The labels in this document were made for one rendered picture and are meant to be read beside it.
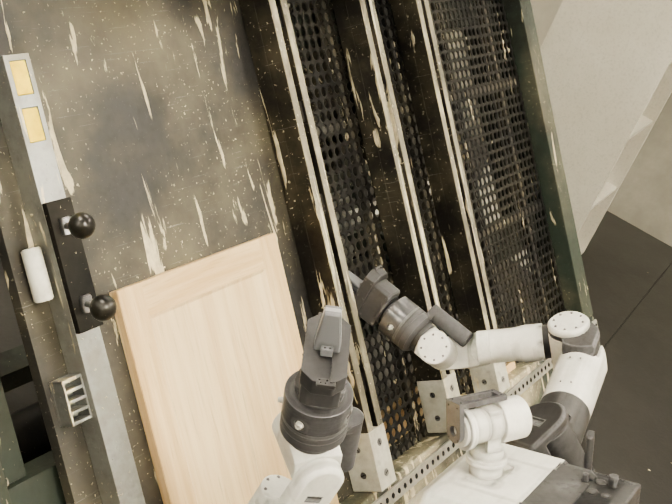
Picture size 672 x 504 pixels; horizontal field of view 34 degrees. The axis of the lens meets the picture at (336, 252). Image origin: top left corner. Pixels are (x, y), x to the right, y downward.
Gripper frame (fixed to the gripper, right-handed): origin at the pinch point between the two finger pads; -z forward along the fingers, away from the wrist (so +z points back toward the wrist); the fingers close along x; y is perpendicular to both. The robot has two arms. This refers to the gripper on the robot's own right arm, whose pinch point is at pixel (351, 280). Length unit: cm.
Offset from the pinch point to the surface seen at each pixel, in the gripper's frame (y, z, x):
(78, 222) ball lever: 76, -12, 26
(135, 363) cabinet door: 60, -4, -1
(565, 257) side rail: -115, 13, -18
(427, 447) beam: -16.3, 28.5, -31.3
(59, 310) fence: 72, -12, 8
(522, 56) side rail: -115, -29, 24
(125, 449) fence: 68, 6, -7
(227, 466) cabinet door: 44.6, 12.6, -18.2
